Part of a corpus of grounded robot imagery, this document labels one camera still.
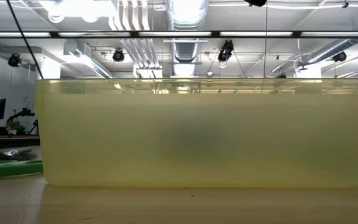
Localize silver ventilation duct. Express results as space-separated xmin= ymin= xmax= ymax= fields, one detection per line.
xmin=165 ymin=0 xmax=209 ymax=78
xmin=306 ymin=15 xmax=358 ymax=65

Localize small background potted plant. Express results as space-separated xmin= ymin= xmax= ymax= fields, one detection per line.
xmin=6 ymin=120 xmax=24 ymax=135

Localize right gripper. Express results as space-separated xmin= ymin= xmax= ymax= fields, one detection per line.
xmin=244 ymin=0 xmax=267 ymax=7

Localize white ceiling pipe run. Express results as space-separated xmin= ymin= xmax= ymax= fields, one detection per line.
xmin=109 ymin=0 xmax=164 ymax=78

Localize white ceiling air unit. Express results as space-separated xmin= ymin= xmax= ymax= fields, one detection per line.
xmin=63 ymin=40 xmax=114 ymax=78

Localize black ceiling spotlight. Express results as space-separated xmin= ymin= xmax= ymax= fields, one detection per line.
xmin=218 ymin=39 xmax=235 ymax=63
xmin=333 ymin=51 xmax=347 ymax=63
xmin=7 ymin=52 xmax=22 ymax=68
xmin=112 ymin=48 xmax=126 ymax=63

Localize black aluminium table frame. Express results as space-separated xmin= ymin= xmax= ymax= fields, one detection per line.
xmin=0 ymin=135 xmax=40 ymax=150

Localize yellow translucent plastic bin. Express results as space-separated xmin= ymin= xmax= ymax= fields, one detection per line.
xmin=34 ymin=77 xmax=358 ymax=189

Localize black cable arm to frame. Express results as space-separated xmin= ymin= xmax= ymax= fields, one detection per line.
xmin=6 ymin=0 xmax=45 ymax=80

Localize green handled scissors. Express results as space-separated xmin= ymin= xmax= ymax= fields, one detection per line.
xmin=0 ymin=159 xmax=44 ymax=181

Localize thin black vertical cable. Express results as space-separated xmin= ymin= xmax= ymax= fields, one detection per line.
xmin=261 ymin=6 xmax=269 ymax=78

